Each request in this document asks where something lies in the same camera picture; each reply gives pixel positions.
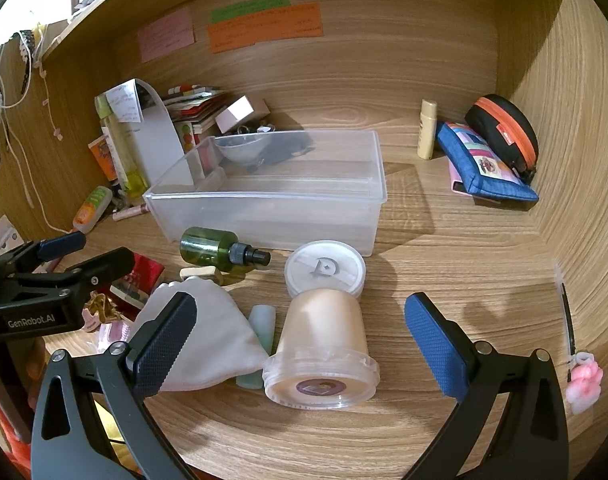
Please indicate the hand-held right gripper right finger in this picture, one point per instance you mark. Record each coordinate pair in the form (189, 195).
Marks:
(434, 345)

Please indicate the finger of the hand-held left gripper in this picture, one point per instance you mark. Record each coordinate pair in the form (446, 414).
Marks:
(63, 246)
(108, 262)

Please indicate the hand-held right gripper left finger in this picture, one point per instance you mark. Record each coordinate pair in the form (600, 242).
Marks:
(163, 347)

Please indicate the white cloth pouch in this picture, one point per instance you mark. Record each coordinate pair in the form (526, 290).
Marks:
(223, 330)

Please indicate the green spray bottle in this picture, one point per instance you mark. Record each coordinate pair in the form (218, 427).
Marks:
(203, 247)

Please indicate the beige jar with clear lid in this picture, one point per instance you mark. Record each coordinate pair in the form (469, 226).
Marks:
(324, 330)

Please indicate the clear plastic storage bin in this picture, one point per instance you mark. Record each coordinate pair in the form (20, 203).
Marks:
(284, 210)

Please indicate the red packet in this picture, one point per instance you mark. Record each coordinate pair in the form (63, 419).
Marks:
(143, 275)

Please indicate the gold foil wrapper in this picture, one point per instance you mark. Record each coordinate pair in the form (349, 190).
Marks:
(102, 306)

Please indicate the orange and green tube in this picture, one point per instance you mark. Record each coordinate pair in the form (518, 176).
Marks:
(91, 210)

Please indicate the pink lip gloss tube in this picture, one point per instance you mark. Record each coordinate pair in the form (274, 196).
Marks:
(131, 212)

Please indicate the white printed card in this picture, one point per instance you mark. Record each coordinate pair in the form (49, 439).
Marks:
(6, 235)

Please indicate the orange packet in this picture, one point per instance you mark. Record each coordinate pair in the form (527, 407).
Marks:
(102, 157)

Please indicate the pale green tube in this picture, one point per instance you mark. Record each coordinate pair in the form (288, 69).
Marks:
(264, 325)

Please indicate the tall yellow-green bottle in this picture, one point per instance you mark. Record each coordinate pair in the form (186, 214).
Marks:
(126, 160)

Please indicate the white file holder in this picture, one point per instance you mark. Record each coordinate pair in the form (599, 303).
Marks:
(158, 145)

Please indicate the black pen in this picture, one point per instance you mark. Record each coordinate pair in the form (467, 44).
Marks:
(566, 320)

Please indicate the pink plush charm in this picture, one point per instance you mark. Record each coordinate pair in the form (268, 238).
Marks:
(584, 385)

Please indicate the stack of books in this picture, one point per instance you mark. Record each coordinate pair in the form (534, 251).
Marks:
(193, 110)

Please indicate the blue patchwork pouch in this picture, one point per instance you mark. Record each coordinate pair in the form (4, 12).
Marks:
(484, 170)

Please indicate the small white box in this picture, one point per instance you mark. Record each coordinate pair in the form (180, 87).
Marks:
(238, 115)

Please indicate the yellow lotion tube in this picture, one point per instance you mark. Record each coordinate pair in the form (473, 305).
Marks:
(427, 130)

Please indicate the black case with orange zipper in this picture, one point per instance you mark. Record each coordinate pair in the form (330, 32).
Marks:
(504, 125)

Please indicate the pink sticky note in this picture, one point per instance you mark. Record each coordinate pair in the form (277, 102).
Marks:
(166, 35)

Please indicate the orange sticky note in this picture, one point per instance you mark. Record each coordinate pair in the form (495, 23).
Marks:
(264, 30)

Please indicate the green sticky note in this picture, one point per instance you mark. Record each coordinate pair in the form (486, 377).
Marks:
(249, 6)

